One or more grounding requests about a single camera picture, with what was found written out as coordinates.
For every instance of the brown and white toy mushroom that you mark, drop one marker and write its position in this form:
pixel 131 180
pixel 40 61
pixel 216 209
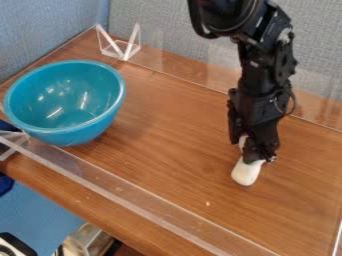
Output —
pixel 248 165

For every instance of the clear acrylic front barrier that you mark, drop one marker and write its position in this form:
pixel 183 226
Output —
pixel 177 220

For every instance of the grey metal table leg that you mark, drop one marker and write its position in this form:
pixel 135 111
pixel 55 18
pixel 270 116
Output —
pixel 88 241

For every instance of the clear acrylic back barrier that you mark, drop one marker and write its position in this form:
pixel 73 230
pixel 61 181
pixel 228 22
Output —
pixel 312 107

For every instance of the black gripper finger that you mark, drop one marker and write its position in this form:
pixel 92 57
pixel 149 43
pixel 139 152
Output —
pixel 262 142
pixel 236 129

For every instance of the clear acrylic corner bracket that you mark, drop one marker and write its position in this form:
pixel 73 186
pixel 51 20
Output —
pixel 117 48

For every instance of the black and white floor object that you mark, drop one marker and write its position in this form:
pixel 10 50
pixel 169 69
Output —
pixel 13 247

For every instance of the clear acrylic barrier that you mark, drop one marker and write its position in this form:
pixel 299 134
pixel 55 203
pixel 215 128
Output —
pixel 177 220
pixel 312 107

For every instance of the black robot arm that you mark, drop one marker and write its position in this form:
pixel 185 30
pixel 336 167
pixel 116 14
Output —
pixel 258 26

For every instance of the blue plastic bowl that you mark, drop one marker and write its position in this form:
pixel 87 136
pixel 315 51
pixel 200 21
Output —
pixel 65 102

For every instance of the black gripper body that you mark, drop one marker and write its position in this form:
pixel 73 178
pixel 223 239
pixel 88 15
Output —
pixel 262 94

